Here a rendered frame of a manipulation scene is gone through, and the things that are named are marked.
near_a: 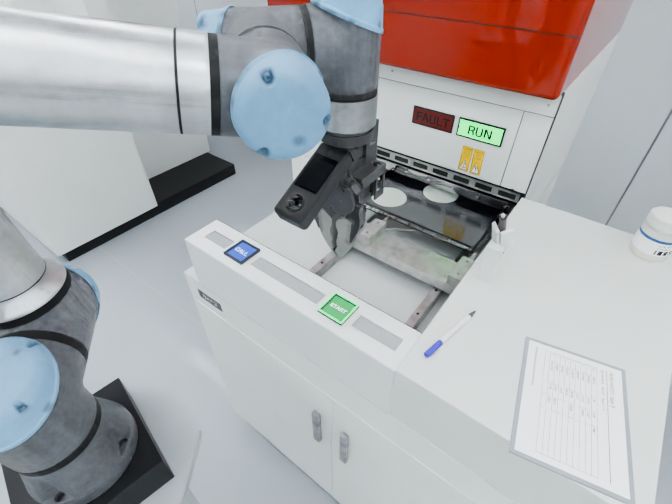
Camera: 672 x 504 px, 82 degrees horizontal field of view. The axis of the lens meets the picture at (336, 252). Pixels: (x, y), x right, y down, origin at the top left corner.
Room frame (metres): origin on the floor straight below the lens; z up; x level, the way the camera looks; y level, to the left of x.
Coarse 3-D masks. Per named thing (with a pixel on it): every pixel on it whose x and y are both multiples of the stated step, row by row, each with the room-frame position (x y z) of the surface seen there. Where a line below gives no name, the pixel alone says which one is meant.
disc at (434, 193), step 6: (426, 186) 0.99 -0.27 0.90; (432, 186) 0.99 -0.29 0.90; (426, 192) 0.96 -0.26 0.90; (432, 192) 0.96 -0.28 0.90; (438, 192) 0.96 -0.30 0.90; (444, 192) 0.96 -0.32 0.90; (450, 192) 0.96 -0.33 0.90; (432, 198) 0.93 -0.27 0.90; (438, 198) 0.93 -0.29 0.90; (444, 198) 0.93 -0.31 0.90; (450, 198) 0.93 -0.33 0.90; (456, 198) 0.93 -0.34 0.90
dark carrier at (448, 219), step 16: (400, 176) 1.05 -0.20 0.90; (416, 192) 0.96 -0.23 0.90; (384, 208) 0.88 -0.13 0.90; (400, 208) 0.88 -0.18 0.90; (416, 208) 0.88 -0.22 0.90; (432, 208) 0.88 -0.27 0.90; (448, 208) 0.88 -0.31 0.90; (464, 208) 0.88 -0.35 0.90; (480, 208) 0.88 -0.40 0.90; (496, 208) 0.88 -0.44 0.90; (432, 224) 0.80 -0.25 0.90; (448, 224) 0.81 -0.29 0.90; (464, 224) 0.81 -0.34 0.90; (480, 224) 0.80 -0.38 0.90; (464, 240) 0.74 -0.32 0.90
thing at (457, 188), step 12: (396, 168) 1.04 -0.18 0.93; (408, 168) 1.02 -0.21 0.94; (420, 180) 0.99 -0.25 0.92; (432, 180) 0.97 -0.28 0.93; (444, 180) 0.95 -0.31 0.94; (456, 192) 0.92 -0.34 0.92; (468, 192) 0.90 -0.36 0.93; (480, 192) 0.89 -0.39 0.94; (492, 204) 0.86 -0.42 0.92; (504, 204) 0.84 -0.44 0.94; (516, 204) 0.84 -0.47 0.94
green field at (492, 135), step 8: (464, 120) 0.95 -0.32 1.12; (464, 128) 0.94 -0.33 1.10; (472, 128) 0.93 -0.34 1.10; (480, 128) 0.92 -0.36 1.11; (488, 128) 0.91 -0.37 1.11; (496, 128) 0.90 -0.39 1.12; (472, 136) 0.93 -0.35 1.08; (480, 136) 0.92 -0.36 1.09; (488, 136) 0.91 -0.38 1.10; (496, 136) 0.89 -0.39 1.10; (496, 144) 0.89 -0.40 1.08
